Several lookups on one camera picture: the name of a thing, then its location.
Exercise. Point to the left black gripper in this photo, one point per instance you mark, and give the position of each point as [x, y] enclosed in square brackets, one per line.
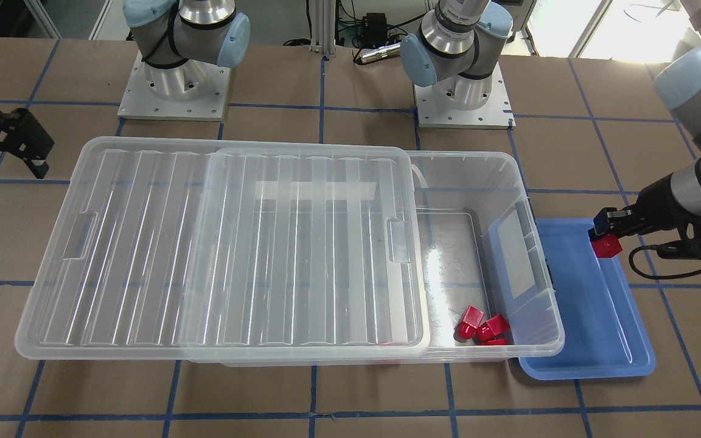
[655, 205]

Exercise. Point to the red block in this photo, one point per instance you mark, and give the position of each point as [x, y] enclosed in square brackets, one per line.
[496, 342]
[494, 328]
[606, 246]
[469, 322]

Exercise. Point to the clear plastic box lid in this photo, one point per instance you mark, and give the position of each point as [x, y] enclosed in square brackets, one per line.
[119, 261]

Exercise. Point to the blue plastic tray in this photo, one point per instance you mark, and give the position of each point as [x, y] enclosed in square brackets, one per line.
[605, 337]

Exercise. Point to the clear plastic storage box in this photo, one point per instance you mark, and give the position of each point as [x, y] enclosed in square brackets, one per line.
[484, 261]

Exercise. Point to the silver metal cylinder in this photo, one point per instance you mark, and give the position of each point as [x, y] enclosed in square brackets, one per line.
[365, 56]

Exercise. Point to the black power adapter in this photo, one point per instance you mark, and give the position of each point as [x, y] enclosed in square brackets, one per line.
[374, 26]

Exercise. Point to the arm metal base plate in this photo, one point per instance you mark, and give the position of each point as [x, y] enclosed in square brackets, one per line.
[459, 102]
[195, 91]

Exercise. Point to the aluminium frame post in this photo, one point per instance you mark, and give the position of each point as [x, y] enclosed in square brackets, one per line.
[322, 24]

